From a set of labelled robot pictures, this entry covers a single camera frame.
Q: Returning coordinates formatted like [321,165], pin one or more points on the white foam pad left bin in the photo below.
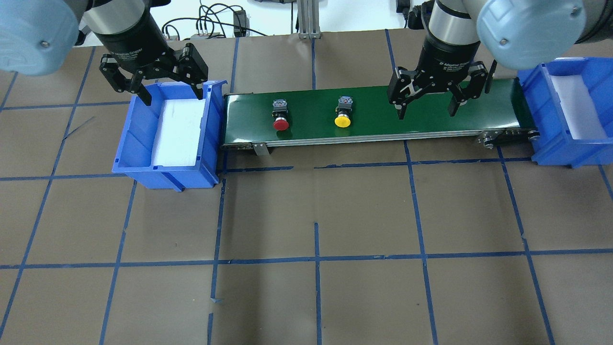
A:
[178,133]

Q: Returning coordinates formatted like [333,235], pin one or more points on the red push button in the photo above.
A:
[280,115]

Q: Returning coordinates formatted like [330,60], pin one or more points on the white foam pad bin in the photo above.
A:
[578,108]
[178,133]

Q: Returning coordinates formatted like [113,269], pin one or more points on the aluminium frame post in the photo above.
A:
[308,19]

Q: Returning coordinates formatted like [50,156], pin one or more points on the blue storage bin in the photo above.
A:
[555,146]
[134,152]

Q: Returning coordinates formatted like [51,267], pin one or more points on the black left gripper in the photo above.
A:
[137,49]

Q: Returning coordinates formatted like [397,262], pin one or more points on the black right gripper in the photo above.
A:
[444,58]

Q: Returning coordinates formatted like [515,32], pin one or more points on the white foam pad right bin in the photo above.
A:
[578,108]

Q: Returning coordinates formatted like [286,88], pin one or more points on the blue left storage bin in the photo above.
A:
[134,152]

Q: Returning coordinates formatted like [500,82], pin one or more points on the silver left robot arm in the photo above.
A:
[36,36]

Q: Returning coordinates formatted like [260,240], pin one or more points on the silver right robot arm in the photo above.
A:
[465,41]

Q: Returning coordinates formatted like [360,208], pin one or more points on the blue right storage bin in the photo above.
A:
[555,146]

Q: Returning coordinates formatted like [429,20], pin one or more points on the yellow push button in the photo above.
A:
[343,111]

